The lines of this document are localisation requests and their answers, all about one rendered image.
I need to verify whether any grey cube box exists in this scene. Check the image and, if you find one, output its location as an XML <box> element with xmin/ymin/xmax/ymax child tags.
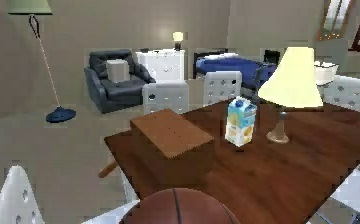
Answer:
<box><xmin>106</xmin><ymin>58</ymin><xmax>132</xmax><ymax>84</ymax></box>

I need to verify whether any blue white juice carton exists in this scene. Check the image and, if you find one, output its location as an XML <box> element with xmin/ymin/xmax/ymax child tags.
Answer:
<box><xmin>224</xmin><ymin>96</ymin><xmax>258</xmax><ymax>147</ymax></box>

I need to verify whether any wooden framed window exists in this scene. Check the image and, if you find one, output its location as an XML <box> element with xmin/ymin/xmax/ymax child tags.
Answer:
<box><xmin>316</xmin><ymin>0</ymin><xmax>356</xmax><ymax>42</ymax></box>

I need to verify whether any brown wooden table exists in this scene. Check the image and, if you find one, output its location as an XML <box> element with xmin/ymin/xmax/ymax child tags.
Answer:
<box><xmin>98</xmin><ymin>97</ymin><xmax>360</xmax><ymax>224</ymax></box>

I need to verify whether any brown basketball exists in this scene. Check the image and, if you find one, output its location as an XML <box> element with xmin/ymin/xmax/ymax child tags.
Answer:
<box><xmin>119</xmin><ymin>187</ymin><xmax>242</xmax><ymax>224</ymax></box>

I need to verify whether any white bowl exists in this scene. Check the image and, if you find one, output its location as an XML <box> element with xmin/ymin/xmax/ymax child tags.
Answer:
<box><xmin>313</xmin><ymin>60</ymin><xmax>340</xmax><ymax>86</ymax></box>

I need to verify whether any cream shade table lamp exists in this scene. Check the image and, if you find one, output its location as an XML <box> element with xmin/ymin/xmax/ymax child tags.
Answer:
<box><xmin>257</xmin><ymin>46</ymin><xmax>324</xmax><ymax>145</ymax></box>

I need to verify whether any blue bed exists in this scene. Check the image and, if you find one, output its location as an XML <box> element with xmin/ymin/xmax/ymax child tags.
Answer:
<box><xmin>192</xmin><ymin>48</ymin><xmax>278</xmax><ymax>90</ymax></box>

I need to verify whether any small black table lamp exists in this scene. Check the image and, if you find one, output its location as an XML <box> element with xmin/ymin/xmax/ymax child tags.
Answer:
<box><xmin>172</xmin><ymin>31</ymin><xmax>184</xmax><ymax>52</ymax></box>

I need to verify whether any white chest of drawers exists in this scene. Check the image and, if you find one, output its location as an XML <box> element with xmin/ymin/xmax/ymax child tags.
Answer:
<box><xmin>135</xmin><ymin>48</ymin><xmax>186</xmax><ymax>84</ymax></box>

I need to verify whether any white perforated chair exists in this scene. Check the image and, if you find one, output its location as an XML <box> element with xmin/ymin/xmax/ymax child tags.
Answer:
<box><xmin>202</xmin><ymin>70</ymin><xmax>243</xmax><ymax>108</ymax></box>
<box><xmin>141</xmin><ymin>81</ymin><xmax>190</xmax><ymax>116</ymax></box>
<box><xmin>322</xmin><ymin>75</ymin><xmax>360</xmax><ymax>113</ymax></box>
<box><xmin>0</xmin><ymin>165</ymin><xmax>46</xmax><ymax>224</ymax></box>

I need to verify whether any dark grey armchair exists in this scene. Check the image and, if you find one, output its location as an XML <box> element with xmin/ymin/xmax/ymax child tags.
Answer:
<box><xmin>83</xmin><ymin>49</ymin><xmax>157</xmax><ymax>115</ymax></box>

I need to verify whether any brown cardboard box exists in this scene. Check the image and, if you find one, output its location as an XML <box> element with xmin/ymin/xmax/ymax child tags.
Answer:
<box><xmin>129</xmin><ymin>108</ymin><xmax>216</xmax><ymax>186</ymax></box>

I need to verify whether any green shade floor lamp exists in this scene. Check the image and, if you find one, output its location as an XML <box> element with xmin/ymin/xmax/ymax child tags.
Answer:
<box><xmin>6</xmin><ymin>0</ymin><xmax>77</xmax><ymax>124</ymax></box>

